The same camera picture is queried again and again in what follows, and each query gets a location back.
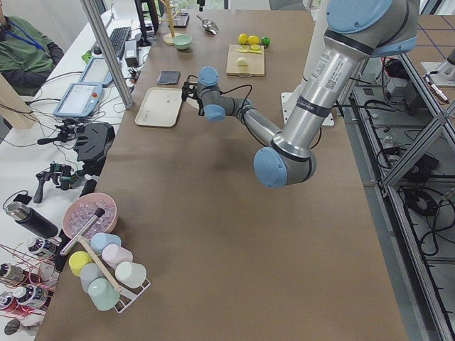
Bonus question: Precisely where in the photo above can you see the teach pendant front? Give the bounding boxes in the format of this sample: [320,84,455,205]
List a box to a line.
[53,82,103,118]

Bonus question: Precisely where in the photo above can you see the white cup rack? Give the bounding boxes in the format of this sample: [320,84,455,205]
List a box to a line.
[114,278,151,313]

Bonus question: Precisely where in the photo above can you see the pink cup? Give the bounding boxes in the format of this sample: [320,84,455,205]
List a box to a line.
[102,244,133,270]

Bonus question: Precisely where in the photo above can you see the grey cup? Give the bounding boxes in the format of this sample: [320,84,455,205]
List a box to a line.
[80,263,105,293]

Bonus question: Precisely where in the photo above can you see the teach pendant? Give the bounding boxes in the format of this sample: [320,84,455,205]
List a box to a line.
[79,58,112,87]
[53,82,103,118]

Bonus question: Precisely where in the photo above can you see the white steamed bun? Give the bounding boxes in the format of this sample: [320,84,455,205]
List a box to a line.
[236,57,248,67]

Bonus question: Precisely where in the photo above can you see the pink bowl with ice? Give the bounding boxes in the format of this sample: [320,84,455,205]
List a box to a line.
[63,193,118,239]

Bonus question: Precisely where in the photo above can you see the yellow cup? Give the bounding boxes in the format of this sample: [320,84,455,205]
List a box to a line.
[68,251,93,277]

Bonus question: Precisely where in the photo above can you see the light green bowl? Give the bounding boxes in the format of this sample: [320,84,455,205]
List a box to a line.
[173,34,193,50]

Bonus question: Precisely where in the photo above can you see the whole lemon upper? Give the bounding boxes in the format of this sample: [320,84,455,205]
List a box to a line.
[247,35,261,45]

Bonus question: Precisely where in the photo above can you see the seated person green jacket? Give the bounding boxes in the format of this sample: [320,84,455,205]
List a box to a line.
[1,13,64,97]

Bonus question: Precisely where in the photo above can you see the black thermos bottle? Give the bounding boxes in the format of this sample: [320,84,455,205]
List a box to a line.
[5,201,58,239]

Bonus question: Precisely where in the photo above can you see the teach pendant rear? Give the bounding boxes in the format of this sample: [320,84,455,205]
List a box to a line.
[79,58,112,87]

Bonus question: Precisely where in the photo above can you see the mint green cup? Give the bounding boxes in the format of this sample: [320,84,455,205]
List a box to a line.
[87,278,120,311]

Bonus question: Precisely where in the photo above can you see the wooden mug tree stand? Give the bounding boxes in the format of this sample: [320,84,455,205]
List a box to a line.
[159,0,179,45]

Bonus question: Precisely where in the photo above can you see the white cup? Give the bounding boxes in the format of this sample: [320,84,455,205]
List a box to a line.
[115,261,146,288]

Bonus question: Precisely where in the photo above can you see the wooden stick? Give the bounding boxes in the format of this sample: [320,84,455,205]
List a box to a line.
[78,237,122,293]

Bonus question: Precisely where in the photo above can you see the folded grey cloth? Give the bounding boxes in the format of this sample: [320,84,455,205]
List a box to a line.
[157,70,181,85]

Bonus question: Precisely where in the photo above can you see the light blue cup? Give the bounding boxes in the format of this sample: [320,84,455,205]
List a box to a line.
[90,232,122,254]

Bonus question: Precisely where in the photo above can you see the aluminium frame post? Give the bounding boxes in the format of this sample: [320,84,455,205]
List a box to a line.
[80,0,133,109]

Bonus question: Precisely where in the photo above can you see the green lime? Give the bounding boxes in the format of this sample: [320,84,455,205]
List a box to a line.
[261,36,271,47]

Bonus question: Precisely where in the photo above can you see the bamboo cutting board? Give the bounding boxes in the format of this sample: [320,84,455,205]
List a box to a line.
[226,44,265,77]

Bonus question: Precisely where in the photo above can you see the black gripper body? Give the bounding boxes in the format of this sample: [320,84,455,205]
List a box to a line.
[183,82,203,110]

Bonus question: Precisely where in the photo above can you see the metal scoop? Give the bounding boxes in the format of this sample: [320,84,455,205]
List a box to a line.
[196,14,219,35]

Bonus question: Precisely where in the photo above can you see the whole lemon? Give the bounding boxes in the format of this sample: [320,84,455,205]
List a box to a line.
[237,33,249,45]
[247,35,261,45]

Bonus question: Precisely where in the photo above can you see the whole lemon lower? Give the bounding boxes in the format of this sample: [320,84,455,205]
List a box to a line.
[237,33,249,45]

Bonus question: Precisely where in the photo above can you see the black keyboard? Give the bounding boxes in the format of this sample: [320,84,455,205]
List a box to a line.
[109,27,131,59]

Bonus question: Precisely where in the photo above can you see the dark framed tray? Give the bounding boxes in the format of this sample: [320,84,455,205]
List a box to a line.
[159,13,189,28]

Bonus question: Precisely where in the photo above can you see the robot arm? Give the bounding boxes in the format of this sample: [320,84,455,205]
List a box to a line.
[181,0,419,188]

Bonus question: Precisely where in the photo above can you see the cream rabbit tray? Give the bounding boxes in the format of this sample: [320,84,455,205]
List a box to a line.
[134,87,182,128]

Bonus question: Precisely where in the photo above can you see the yellow plastic knife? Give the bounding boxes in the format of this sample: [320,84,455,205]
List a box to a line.
[236,49,262,54]

